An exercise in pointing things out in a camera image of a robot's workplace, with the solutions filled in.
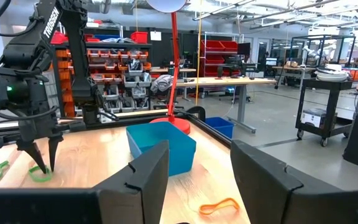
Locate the orange rubber band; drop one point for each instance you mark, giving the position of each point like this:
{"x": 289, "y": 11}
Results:
{"x": 204, "y": 209}

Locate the red plastic bin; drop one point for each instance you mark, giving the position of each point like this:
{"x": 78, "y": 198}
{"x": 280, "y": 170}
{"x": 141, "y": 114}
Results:
{"x": 139, "y": 37}

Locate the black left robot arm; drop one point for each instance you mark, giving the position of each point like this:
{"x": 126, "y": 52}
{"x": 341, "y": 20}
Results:
{"x": 73, "y": 46}

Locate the black utility cart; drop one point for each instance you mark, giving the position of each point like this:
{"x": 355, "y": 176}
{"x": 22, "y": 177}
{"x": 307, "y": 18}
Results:
{"x": 322, "y": 83}

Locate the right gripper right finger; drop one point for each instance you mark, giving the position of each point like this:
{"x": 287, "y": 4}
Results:
{"x": 266, "y": 186}

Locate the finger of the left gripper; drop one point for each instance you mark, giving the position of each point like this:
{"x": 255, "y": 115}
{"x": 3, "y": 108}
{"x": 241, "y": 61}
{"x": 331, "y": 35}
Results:
{"x": 54, "y": 149}
{"x": 33, "y": 152}

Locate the grey cloth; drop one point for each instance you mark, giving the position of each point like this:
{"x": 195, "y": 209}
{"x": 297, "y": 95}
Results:
{"x": 162, "y": 83}

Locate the dark blue storage tote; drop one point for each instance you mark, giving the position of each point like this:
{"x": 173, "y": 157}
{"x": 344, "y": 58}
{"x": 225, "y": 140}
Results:
{"x": 221, "y": 127}

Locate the stack of white plates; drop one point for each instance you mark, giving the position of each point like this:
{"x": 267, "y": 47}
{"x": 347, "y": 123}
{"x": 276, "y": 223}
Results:
{"x": 331, "y": 76}

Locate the wooden top workbench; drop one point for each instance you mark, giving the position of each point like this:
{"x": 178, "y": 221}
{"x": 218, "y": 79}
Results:
{"x": 222, "y": 81}

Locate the red bin rack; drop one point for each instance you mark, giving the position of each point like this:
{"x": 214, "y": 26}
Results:
{"x": 216, "y": 45}

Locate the shelf with small parts bins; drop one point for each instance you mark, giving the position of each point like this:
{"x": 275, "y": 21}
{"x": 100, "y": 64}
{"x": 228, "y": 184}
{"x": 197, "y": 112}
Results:
{"x": 129, "y": 81}

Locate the blue plastic bin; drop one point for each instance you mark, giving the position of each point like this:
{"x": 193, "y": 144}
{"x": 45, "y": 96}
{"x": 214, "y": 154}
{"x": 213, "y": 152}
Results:
{"x": 179, "y": 155}

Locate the black monitor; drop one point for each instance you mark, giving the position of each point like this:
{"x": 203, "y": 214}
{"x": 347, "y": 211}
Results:
{"x": 244, "y": 49}

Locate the box on cart shelf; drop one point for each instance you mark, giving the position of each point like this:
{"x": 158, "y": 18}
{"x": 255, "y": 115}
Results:
{"x": 314, "y": 118}

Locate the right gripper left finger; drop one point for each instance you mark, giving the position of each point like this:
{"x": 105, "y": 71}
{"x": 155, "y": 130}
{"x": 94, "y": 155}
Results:
{"x": 141, "y": 193}

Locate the black cage frame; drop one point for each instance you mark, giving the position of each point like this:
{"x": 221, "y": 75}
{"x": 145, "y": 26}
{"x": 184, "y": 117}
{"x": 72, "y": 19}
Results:
{"x": 322, "y": 36}

